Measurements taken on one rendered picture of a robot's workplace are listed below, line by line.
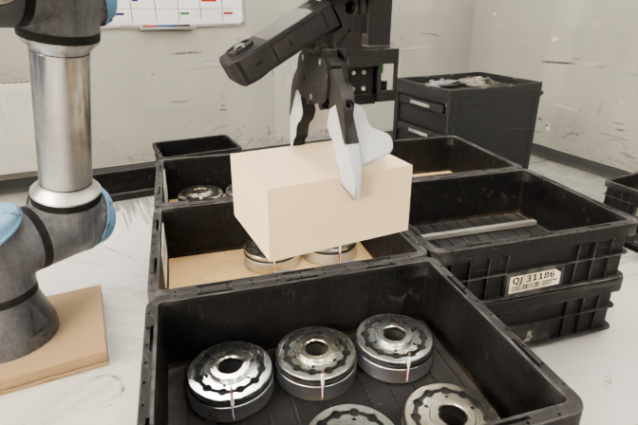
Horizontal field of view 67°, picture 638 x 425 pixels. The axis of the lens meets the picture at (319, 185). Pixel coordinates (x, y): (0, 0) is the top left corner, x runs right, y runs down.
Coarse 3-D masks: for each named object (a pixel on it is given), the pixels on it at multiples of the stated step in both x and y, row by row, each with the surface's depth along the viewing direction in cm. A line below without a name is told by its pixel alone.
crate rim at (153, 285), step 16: (160, 208) 86; (176, 208) 87; (192, 208) 88; (160, 224) 80; (160, 240) 76; (416, 240) 75; (400, 256) 70; (416, 256) 70; (288, 272) 66; (304, 272) 66; (176, 288) 62; (192, 288) 62; (208, 288) 62
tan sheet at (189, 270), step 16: (192, 256) 90; (208, 256) 90; (224, 256) 90; (240, 256) 90; (368, 256) 90; (176, 272) 85; (192, 272) 85; (208, 272) 85; (224, 272) 85; (240, 272) 85
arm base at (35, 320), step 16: (32, 288) 81; (0, 304) 77; (16, 304) 78; (32, 304) 81; (48, 304) 85; (0, 320) 77; (16, 320) 78; (32, 320) 81; (48, 320) 84; (0, 336) 77; (16, 336) 78; (32, 336) 80; (48, 336) 83; (0, 352) 77; (16, 352) 78
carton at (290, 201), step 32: (256, 160) 51; (288, 160) 51; (320, 160) 51; (384, 160) 51; (256, 192) 46; (288, 192) 44; (320, 192) 46; (384, 192) 49; (256, 224) 48; (288, 224) 45; (320, 224) 47; (352, 224) 49; (384, 224) 51; (288, 256) 47
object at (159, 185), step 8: (160, 160) 112; (168, 160) 113; (176, 160) 114; (184, 160) 114; (160, 168) 112; (160, 176) 102; (160, 184) 98; (160, 192) 94; (160, 200) 90; (192, 200) 90; (200, 200) 90; (208, 200) 90
